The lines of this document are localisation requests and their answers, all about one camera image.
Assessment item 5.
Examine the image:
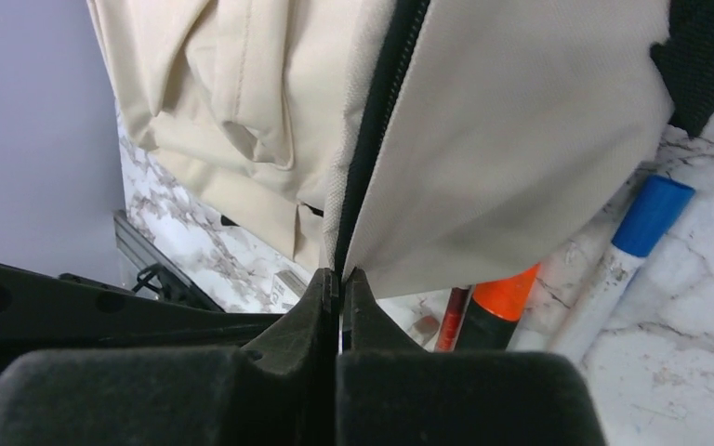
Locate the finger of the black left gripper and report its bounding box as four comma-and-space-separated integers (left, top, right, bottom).
0, 264, 280, 374

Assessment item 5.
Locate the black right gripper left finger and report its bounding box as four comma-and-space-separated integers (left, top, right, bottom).
0, 269, 339, 445

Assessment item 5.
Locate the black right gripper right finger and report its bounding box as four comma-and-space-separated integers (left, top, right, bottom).
335, 269, 605, 445

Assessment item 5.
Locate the beige canvas backpack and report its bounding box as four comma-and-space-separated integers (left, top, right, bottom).
88, 1, 714, 297

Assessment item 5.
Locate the small white eraser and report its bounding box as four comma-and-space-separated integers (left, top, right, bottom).
270, 269, 307, 311

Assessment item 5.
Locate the red pen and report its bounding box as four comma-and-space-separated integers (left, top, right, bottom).
434, 287, 470, 352

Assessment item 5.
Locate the orange highlighter marker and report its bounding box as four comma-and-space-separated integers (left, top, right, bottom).
454, 264, 539, 350

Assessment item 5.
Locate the blue whiteboard marker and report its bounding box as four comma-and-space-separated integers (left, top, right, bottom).
546, 175, 695, 363

